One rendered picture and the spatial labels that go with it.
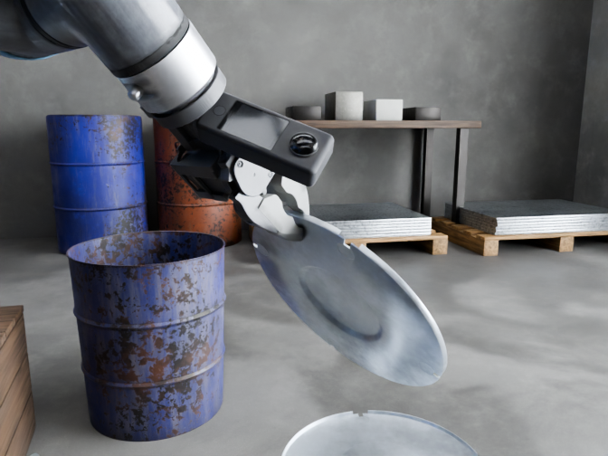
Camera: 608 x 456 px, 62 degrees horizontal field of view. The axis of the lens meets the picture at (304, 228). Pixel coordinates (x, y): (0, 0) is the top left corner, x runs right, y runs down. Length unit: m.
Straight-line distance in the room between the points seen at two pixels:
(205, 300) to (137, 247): 0.40
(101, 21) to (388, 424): 0.71
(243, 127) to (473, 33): 4.28
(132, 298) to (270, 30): 3.09
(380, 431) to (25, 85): 3.70
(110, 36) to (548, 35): 4.76
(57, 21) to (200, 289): 1.00
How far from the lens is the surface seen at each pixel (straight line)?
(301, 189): 0.55
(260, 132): 0.44
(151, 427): 1.47
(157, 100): 0.44
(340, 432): 0.87
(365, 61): 4.27
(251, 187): 0.48
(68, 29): 0.44
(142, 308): 1.32
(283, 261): 0.66
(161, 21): 0.42
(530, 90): 4.93
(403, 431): 0.88
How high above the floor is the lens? 0.80
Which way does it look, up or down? 11 degrees down
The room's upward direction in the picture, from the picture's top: straight up
